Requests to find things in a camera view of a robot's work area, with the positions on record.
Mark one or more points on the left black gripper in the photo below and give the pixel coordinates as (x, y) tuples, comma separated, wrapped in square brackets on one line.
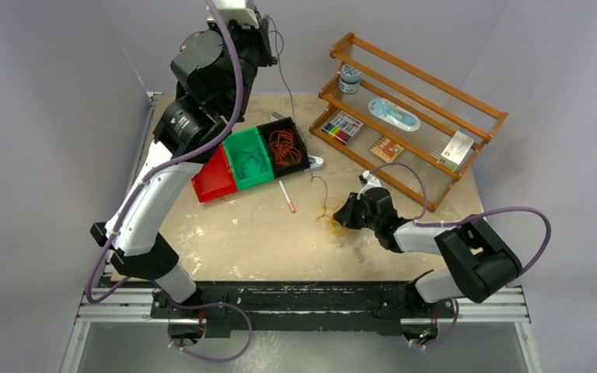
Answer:
[(259, 36)]

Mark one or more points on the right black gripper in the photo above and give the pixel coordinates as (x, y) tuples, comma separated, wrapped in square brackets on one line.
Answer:
[(345, 215)]

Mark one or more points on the black plastic bin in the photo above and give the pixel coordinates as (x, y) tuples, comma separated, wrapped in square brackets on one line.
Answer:
[(284, 146)]

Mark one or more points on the green plastic bin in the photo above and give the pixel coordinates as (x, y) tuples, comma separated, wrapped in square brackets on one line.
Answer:
[(249, 162)]

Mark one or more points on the red plastic bin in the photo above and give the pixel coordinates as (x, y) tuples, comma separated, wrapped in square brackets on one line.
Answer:
[(215, 179)]

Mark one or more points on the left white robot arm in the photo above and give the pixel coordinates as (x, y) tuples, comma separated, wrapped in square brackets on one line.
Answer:
[(214, 70)]

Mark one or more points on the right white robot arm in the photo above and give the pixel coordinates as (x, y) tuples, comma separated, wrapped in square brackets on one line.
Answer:
[(477, 260)]

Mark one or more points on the orange card pack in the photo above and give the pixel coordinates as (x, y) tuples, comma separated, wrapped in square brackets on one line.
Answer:
[(386, 149)]

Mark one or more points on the grey white stapler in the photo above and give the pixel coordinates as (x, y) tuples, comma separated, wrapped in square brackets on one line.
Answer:
[(277, 116)]

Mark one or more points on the white orange tipped pen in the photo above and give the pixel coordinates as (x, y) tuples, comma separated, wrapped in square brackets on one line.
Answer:
[(287, 196)]

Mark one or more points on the wooden tiered shelf rack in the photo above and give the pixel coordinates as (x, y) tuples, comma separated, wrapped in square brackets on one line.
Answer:
[(442, 109)]

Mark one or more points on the coloured marker pack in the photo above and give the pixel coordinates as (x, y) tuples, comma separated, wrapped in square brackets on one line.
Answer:
[(342, 127)]

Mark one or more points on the white red small box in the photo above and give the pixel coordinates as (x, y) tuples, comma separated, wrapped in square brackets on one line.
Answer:
[(456, 151)]

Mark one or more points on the blue packaged tool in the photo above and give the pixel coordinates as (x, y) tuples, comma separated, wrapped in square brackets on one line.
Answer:
[(392, 114)]

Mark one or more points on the white blue round jar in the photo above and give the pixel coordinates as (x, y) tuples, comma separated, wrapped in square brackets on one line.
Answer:
[(349, 79)]

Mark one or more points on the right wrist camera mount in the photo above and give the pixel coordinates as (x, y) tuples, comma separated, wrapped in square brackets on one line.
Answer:
[(368, 181)]

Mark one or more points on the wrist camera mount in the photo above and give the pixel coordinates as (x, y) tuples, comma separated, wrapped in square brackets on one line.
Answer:
[(368, 181), (244, 12)]

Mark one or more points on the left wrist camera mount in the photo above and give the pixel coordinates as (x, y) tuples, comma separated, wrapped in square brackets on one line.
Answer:
[(244, 12)]

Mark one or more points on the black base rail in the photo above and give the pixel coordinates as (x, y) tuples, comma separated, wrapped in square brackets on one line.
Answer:
[(390, 308)]

